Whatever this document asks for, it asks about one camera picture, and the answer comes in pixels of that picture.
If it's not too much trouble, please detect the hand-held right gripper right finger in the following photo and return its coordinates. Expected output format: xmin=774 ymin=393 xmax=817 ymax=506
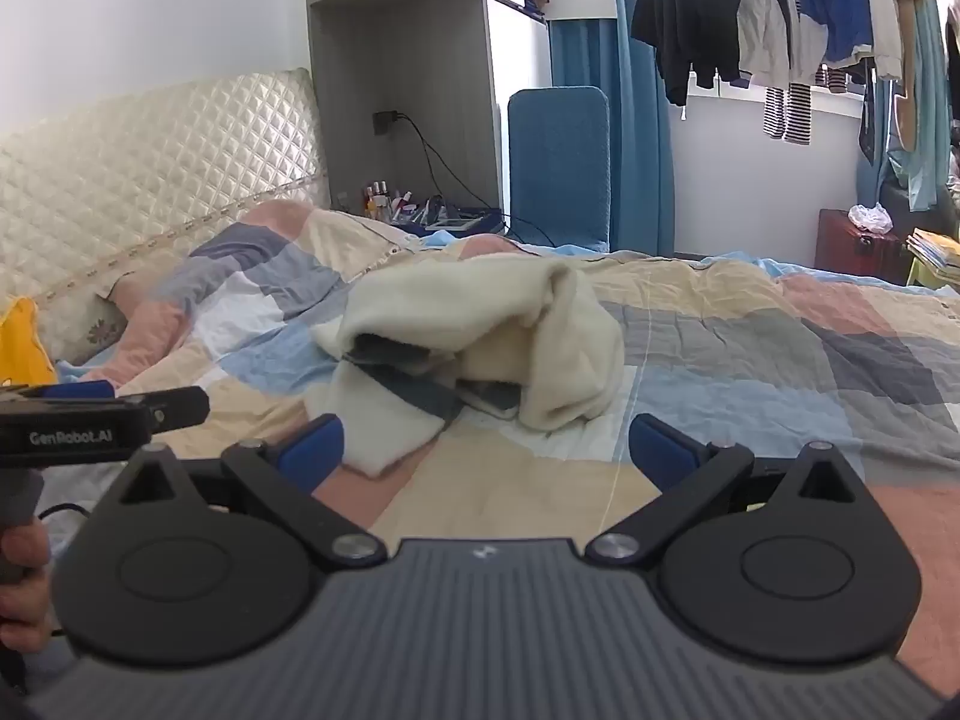
xmin=586 ymin=414 xmax=871 ymax=565

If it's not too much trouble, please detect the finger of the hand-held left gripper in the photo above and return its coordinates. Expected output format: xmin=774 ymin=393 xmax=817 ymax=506
xmin=146 ymin=387 xmax=212 ymax=433

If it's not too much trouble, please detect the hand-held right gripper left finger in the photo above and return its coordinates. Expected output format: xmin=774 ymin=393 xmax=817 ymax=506
xmin=112 ymin=414 xmax=387 ymax=567

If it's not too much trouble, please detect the cream sweater with grey-blue stripes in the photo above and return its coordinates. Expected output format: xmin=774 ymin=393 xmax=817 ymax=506
xmin=309 ymin=253 xmax=625 ymax=478

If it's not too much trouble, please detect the person's left hand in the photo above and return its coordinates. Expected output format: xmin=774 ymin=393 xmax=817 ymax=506
xmin=0 ymin=519 xmax=55 ymax=640

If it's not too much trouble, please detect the yellow cloth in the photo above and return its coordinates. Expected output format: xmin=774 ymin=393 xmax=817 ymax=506
xmin=0 ymin=296 xmax=59 ymax=389

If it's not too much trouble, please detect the floral beige pillow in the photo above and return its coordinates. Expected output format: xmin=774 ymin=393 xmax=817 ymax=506
xmin=36 ymin=291 xmax=130 ymax=367

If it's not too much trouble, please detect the patchwork pastel quilt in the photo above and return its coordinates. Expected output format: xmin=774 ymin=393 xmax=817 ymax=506
xmin=37 ymin=199 xmax=960 ymax=698

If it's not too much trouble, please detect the cream quilted headboard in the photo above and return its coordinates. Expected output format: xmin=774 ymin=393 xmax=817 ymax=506
xmin=0 ymin=67 xmax=332 ymax=327

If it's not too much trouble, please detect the light blue bed sheet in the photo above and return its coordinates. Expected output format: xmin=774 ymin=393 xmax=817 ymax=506
xmin=701 ymin=255 xmax=960 ymax=297

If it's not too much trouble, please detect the red wooden box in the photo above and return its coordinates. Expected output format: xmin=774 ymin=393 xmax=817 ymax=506
xmin=816 ymin=208 xmax=913 ymax=287

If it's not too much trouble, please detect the blue curtain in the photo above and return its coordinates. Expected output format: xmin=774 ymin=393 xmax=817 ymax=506
xmin=550 ymin=0 xmax=677 ymax=257

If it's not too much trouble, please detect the blue padded board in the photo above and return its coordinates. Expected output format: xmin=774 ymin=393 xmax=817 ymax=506
xmin=507 ymin=86 xmax=611 ymax=252

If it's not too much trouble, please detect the white plastic bag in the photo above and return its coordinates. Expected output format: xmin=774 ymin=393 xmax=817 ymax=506
xmin=846 ymin=202 xmax=895 ymax=236

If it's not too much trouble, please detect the yellow-green stool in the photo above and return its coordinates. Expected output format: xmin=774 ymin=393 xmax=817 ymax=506
xmin=906 ymin=255 xmax=960 ymax=290

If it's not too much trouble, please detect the stack of books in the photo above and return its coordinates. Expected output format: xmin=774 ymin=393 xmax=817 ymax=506
xmin=905 ymin=228 xmax=960 ymax=272

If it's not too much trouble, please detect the dark low cabinet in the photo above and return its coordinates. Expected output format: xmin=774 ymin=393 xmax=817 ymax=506
xmin=876 ymin=176 xmax=960 ymax=242

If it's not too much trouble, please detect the black white striped garment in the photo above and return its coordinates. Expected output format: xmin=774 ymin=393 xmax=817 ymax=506
xmin=763 ymin=81 xmax=816 ymax=146

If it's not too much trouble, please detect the grey wardrobe cabinet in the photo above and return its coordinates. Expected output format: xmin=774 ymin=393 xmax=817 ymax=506
xmin=304 ymin=0 xmax=552 ymax=220

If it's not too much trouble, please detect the white grey hanging garment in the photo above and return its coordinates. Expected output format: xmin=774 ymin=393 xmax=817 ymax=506
xmin=736 ymin=0 xmax=800 ymax=89

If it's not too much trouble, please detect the light teal hanging garment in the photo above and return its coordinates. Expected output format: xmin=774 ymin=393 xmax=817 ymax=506
xmin=855 ymin=0 xmax=957 ymax=217

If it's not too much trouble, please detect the black hanging jacket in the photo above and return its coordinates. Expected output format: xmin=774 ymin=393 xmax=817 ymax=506
xmin=630 ymin=0 xmax=752 ymax=107

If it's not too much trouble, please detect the beige hanging garment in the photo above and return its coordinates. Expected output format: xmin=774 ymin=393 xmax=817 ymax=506
xmin=872 ymin=0 xmax=932 ymax=152

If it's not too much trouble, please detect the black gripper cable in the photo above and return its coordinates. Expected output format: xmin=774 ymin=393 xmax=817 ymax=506
xmin=34 ymin=501 xmax=97 ymax=524

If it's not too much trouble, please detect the black charger cable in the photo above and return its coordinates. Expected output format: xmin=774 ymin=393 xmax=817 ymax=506
xmin=396 ymin=114 xmax=560 ymax=248

